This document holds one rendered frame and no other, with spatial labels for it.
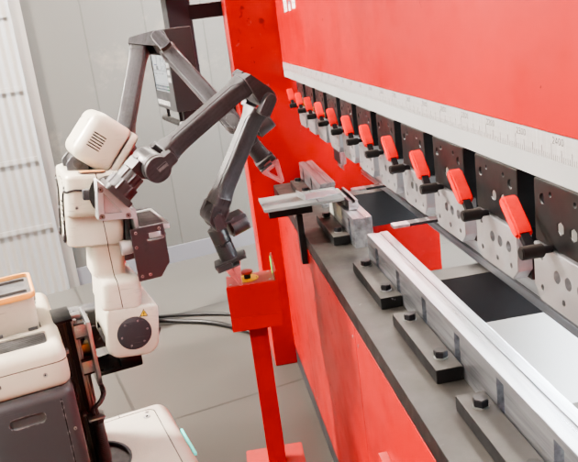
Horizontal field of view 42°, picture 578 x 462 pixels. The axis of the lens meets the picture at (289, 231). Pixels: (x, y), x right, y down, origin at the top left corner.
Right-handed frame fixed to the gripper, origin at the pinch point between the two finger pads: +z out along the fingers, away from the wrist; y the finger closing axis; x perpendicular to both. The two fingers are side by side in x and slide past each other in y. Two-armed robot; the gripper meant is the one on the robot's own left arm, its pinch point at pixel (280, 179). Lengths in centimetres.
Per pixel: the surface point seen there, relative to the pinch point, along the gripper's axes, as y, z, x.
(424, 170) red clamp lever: -114, -10, -20
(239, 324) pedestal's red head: -22.1, 22.7, 38.2
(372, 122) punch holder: -66, -11, -25
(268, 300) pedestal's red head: -22.7, 22.3, 26.6
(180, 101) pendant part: 96, -34, 12
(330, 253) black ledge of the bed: -25.7, 22.2, 2.4
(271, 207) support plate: -7.1, 3.9, 8.1
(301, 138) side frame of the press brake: 84, 11, -19
